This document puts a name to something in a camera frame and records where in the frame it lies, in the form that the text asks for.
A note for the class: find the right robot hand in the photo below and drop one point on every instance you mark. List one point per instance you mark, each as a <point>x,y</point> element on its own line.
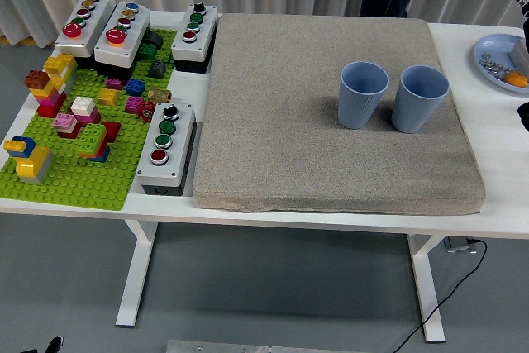
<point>525,6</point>

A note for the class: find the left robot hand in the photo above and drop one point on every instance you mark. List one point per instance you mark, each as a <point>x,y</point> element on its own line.
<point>54,345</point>

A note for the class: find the blue ribbed plastic cup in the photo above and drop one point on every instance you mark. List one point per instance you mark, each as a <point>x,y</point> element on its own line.
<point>413,111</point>
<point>355,109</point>

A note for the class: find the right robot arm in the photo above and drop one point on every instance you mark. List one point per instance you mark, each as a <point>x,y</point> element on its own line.
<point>525,117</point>

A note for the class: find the blue plate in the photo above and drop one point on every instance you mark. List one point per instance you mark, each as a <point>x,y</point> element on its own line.
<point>496,41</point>

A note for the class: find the grey metal block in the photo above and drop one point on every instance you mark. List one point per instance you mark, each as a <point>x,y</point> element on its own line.
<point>520,53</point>

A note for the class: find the orange fruit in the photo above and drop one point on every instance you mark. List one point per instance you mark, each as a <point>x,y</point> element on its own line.
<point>516,79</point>

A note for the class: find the white table leg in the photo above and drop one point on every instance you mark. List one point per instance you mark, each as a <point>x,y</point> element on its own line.
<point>136,278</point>
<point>425,287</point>

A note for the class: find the green toy brick baseplate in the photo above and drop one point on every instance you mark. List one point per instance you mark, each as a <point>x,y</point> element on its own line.
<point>82,187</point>

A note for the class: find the yellow blue grey brick stack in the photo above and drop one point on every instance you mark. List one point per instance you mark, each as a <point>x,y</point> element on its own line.
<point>35,163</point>

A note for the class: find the green orange blue brick stack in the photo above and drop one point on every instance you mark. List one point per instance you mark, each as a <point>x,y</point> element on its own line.
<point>91,138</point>

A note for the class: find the red toy brick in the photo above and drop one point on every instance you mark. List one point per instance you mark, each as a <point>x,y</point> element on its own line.
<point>112,132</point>

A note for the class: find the pink and red brick stack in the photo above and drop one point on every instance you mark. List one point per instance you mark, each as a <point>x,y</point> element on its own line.
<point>66,121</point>

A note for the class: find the four-button control box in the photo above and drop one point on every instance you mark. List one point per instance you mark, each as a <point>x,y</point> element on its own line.
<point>182,142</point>
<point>204,34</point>

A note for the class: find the white and magenta brick stack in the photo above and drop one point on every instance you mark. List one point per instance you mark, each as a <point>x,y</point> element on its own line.
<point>84,107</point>

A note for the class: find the grey power box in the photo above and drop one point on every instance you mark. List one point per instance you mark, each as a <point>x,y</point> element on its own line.
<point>454,245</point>

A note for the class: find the brown yellow red brick stack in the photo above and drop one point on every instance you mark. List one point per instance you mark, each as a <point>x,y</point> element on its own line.
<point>41,92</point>

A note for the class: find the yellow toy brick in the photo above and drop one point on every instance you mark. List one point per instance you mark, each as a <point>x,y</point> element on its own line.
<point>108,96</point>

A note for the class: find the grey-brown mat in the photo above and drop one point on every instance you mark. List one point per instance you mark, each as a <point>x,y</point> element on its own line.
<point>289,121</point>

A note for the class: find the small magenta toy brick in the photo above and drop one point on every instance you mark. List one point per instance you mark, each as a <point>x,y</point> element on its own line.
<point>114,83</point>

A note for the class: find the blue toy brick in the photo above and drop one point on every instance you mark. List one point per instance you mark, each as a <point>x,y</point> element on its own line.
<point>135,87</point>

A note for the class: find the yellow and white brick stack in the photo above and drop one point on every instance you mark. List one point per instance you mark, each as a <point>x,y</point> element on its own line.
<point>60,64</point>

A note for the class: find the grey sloped toy brick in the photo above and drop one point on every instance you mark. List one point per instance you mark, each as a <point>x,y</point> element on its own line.
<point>157,70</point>

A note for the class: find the dark green toy brick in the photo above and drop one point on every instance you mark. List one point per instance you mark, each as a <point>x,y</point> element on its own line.
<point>147,52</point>

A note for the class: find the five-button control box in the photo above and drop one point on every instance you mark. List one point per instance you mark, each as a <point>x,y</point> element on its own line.
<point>132,39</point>
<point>99,26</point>

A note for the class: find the black curved toy brick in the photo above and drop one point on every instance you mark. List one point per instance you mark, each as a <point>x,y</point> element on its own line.
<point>153,40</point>

